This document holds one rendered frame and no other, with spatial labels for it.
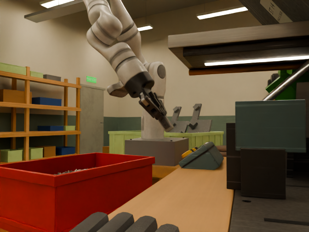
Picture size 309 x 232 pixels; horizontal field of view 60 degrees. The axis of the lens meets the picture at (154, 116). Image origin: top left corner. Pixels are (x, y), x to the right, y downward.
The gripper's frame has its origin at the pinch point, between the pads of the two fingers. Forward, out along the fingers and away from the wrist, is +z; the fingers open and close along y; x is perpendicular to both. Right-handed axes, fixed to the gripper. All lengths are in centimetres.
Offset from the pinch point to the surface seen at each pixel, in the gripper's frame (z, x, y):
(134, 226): 12.6, -3.8, -45.3
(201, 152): 10.7, -3.7, -2.4
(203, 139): 5, 7, 82
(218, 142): 11, 3, 103
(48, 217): 5.5, 19.6, -27.8
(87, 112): -268, 324, 620
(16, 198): -1.2, 26.0, -25.7
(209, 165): 14.2, -3.7, -2.4
